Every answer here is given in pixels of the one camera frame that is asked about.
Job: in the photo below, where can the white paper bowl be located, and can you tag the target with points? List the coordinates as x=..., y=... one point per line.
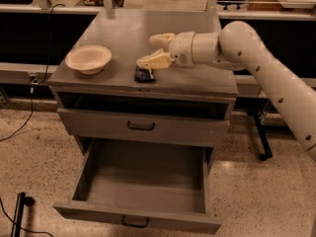
x=88, y=59

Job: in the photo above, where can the open grey lower drawer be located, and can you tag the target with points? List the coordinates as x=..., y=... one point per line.
x=164, y=182

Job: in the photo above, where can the black stand bottom left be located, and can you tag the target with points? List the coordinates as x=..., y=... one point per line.
x=22, y=201

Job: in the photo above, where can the closed grey drawer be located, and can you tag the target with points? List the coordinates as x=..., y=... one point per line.
x=169, y=130

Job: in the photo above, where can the dark blue snack bar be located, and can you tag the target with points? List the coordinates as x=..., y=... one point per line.
x=143, y=75

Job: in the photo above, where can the black drawer handle lower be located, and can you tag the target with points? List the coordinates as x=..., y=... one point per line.
x=135, y=222

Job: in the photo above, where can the grey drawer cabinet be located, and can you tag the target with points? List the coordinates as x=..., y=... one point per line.
x=200, y=92

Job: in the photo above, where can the black table leg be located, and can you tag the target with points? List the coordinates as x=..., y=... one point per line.
x=267, y=154

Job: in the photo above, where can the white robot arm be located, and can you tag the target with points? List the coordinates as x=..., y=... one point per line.
x=238, y=46

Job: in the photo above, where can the black drawer handle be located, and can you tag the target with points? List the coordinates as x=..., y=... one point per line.
x=134, y=126
x=135, y=222

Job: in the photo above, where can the black drawer handle upper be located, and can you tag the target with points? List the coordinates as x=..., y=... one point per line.
x=134, y=126

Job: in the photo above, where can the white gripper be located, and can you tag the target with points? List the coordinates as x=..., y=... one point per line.
x=181, y=49

